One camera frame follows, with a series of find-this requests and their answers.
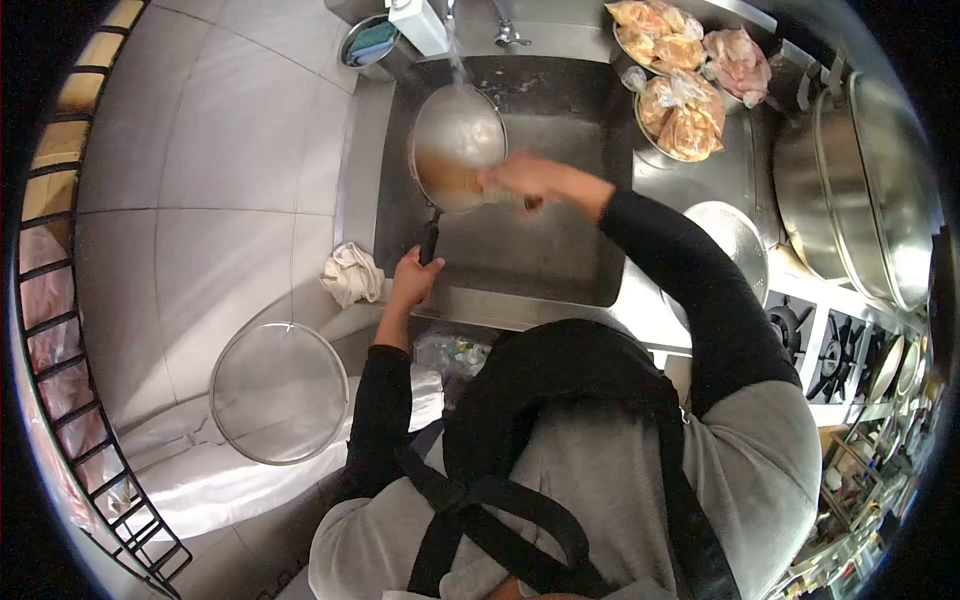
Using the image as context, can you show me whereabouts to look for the cluttered kitchen shelf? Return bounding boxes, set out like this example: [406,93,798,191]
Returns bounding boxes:
[780,390,948,600]

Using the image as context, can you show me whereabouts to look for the black wire rack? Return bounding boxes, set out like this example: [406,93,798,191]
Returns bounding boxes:
[11,0,195,600]

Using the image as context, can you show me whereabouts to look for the white crumpled cloth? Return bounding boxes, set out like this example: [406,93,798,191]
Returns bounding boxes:
[318,241,387,310]

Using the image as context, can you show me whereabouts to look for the clear plastic bag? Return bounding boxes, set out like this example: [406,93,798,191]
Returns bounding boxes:
[412,333,496,384]

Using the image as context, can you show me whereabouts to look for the metal bowl with teal sponge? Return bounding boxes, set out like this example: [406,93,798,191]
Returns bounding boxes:
[337,13,406,82]

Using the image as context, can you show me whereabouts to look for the white plastic bottle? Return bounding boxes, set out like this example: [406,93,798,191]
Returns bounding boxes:
[386,0,451,58]

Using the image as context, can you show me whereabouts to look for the bowl of orange meat bags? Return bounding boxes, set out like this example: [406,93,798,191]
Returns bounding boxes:
[604,0,708,78]
[633,71,727,168]

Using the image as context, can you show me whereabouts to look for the person's body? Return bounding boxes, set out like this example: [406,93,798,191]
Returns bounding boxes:
[307,318,824,600]

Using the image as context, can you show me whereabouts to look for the person's left hand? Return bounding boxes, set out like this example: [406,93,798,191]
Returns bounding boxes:
[388,246,447,313]

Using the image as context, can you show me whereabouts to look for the white plastic tub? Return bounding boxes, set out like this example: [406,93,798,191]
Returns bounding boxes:
[112,367,445,543]

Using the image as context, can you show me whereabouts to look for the person's right hand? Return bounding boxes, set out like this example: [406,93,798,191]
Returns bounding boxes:
[477,153,617,220]

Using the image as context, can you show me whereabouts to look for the gas stove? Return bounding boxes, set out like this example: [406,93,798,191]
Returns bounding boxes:
[761,288,912,410]

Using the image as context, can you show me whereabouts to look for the scrubbing brush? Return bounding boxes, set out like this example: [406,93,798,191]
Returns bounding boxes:
[483,187,546,213]

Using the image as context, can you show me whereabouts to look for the metal strainer with black handle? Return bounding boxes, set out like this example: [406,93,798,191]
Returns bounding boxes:
[407,82,510,268]

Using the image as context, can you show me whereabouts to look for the bowl of pink meat bags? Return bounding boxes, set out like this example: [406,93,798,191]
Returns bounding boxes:
[701,27,774,114]

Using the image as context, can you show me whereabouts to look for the metal faucet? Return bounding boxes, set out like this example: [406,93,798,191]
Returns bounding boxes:
[442,0,534,49]

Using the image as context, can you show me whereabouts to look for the large steel pot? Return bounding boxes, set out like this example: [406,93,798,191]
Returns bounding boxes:
[816,71,942,312]
[772,90,864,285]

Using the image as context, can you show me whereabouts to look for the large round mesh skimmer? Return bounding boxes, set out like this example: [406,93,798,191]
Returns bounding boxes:
[208,321,351,467]

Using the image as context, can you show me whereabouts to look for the perforated metal colander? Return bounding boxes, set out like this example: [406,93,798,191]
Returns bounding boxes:
[682,201,771,309]

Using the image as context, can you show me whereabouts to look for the stainless steel sink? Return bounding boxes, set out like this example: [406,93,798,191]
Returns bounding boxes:
[372,54,639,309]

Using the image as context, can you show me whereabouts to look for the person's right fingers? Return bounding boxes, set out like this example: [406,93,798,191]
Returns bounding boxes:
[477,159,526,196]

